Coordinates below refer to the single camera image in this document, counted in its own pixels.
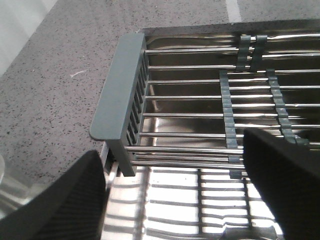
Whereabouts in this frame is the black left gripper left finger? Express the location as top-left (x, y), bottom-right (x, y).
top-left (0, 150), bottom-right (106, 240)

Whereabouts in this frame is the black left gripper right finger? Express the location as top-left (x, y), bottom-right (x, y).
top-left (242, 128), bottom-right (320, 240)

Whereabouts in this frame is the grey steel dish drying rack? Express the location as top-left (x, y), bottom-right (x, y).
top-left (89, 30), bottom-right (320, 179)

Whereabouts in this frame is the stainless steel sink basin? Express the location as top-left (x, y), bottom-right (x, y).
top-left (102, 21), bottom-right (320, 240)

